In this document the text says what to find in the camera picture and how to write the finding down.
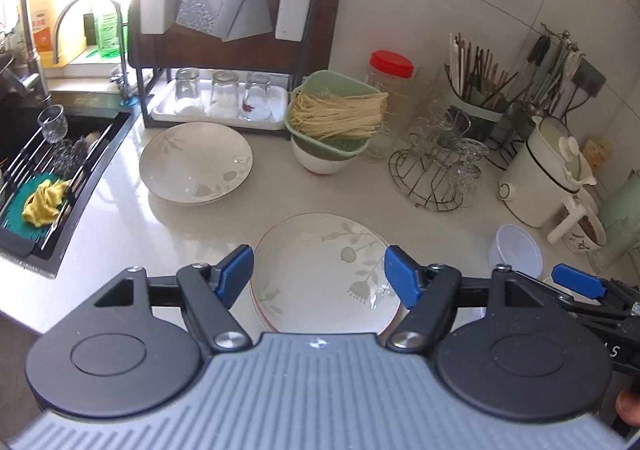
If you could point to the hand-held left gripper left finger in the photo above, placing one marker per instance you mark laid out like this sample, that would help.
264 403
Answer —
235 275

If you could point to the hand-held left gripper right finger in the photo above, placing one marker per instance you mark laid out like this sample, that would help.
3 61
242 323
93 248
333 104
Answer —
400 280

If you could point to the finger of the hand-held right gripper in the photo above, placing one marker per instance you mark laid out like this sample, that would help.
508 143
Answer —
577 280
600 307

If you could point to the small white plastic bowl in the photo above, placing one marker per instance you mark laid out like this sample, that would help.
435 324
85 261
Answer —
517 250

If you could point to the person's right hand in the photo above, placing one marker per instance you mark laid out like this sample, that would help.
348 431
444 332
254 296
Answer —
629 409

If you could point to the bowl with brown contents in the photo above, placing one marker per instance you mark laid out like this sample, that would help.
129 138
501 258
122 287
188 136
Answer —
587 230

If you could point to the pale green kettle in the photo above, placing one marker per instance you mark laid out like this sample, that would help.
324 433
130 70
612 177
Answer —
625 200

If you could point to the white electric pot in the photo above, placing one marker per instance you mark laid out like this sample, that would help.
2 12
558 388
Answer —
535 175

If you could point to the deep white floral plate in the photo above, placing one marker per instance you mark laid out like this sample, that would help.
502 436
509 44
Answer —
195 160

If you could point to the round patterned glass cup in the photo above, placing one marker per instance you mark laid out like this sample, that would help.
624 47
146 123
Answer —
467 167

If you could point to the yellow packet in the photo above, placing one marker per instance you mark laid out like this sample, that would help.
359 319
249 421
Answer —
597 150

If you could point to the white ceramic bowl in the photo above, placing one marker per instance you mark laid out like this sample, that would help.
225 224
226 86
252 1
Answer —
320 162

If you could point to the green strainer basket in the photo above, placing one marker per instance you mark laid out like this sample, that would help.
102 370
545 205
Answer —
325 145

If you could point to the white drip tray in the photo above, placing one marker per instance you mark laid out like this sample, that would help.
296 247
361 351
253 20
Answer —
220 119

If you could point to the dried noodles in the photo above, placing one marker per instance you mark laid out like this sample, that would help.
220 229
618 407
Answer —
335 112

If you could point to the clear drinking glass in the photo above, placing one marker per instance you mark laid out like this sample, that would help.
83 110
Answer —
223 92
187 90
257 95

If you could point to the tall clear glass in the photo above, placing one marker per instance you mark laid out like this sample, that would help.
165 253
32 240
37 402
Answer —
434 100

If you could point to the roll-up sink rack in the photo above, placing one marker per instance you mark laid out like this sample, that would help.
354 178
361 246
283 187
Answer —
75 165

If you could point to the yellow cloth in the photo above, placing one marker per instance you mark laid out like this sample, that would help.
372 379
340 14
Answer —
45 205

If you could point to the red-lid clear jar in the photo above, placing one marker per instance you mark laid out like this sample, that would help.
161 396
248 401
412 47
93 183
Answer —
392 75

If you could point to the steel wool scrubber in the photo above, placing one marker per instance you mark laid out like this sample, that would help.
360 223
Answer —
65 157

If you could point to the hanging utensil rack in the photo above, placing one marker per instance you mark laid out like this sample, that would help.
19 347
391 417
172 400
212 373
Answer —
550 65

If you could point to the bundle of chopsticks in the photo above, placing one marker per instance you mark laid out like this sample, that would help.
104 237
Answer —
475 72

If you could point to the teal sink mat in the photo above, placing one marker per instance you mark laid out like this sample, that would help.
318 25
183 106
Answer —
20 200

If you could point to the black kitchen sink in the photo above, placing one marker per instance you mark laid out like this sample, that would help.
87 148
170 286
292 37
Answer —
30 160

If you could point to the black dish rack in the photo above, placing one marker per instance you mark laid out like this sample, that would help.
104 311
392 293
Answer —
150 55

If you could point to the small patterned glass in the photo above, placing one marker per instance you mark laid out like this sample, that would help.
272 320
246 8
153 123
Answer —
52 122

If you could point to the dark wooden cutting board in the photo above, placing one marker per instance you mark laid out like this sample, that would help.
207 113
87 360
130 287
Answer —
320 30

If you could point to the white utensil holder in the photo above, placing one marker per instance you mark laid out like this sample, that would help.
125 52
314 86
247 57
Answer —
292 12
152 7

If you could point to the green bottle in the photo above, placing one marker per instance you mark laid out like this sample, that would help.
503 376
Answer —
110 27

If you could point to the dark pull-down faucet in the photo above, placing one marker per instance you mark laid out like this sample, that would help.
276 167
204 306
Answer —
25 55

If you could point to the chrome arched faucet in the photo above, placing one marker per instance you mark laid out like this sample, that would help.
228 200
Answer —
67 15

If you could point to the yellow detergent bottle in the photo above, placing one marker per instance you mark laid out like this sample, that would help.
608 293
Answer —
42 25

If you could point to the grey wall outlet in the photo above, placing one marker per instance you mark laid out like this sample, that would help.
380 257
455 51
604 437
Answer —
587 77

